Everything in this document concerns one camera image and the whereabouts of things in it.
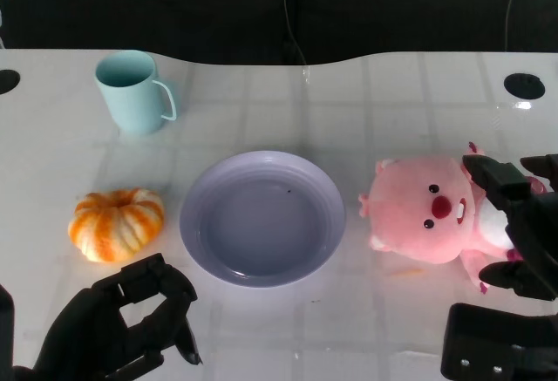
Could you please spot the pink plush beaver doll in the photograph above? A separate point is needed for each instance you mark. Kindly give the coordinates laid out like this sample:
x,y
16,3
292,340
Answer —
x,y
410,206

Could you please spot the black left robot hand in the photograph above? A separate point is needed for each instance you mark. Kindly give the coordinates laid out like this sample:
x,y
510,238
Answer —
x,y
87,324

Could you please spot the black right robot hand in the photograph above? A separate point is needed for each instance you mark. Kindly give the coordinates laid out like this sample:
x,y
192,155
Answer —
x,y
536,233

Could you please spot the lavender round plate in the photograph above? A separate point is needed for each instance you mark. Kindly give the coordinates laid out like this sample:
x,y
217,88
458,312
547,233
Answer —
x,y
261,224

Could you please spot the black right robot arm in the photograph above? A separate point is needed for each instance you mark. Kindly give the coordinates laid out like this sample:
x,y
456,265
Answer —
x,y
479,337

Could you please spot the orange white striped pumpkin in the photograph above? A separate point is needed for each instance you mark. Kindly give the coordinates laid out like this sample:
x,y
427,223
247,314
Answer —
x,y
113,224

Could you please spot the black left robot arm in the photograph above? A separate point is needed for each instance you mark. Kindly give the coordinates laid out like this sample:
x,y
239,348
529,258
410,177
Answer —
x,y
5,328

